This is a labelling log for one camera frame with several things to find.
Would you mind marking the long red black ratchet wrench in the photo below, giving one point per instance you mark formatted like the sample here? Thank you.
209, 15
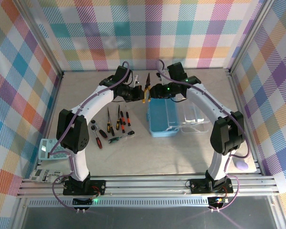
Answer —
99, 143

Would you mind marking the orange black precision screwdriver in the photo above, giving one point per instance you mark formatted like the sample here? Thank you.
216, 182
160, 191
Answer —
122, 124
127, 119

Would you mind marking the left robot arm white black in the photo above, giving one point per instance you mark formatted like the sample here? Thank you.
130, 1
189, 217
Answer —
74, 133

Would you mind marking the small controller board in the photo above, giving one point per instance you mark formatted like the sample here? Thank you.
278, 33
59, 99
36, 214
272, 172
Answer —
83, 202
218, 200

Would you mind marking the printed paper packet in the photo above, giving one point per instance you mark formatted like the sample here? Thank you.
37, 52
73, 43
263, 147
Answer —
43, 176

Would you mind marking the light blue calculator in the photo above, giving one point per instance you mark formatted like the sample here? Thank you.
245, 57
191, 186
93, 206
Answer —
47, 150

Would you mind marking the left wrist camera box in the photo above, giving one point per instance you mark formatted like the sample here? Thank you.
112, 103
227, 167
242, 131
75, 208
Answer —
135, 80

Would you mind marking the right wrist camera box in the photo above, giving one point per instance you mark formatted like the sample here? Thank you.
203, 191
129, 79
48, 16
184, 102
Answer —
160, 75

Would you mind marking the aluminium mounting rail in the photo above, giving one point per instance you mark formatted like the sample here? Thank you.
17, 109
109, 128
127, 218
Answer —
145, 186

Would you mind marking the aluminium frame post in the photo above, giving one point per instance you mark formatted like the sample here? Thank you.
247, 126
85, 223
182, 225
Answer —
47, 47
250, 35

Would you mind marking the blue toolbox with clear lid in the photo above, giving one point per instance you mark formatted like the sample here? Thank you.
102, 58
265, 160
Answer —
157, 119

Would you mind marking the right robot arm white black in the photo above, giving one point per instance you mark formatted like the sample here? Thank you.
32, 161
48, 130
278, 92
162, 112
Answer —
225, 136

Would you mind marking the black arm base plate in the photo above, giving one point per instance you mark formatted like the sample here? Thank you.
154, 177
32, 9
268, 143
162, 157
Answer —
95, 187
197, 186

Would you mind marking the aluminium side rail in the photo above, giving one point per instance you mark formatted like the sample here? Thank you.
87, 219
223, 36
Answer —
54, 95
239, 100

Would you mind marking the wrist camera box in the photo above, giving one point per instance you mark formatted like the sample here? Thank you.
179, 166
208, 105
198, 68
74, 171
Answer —
160, 75
135, 80

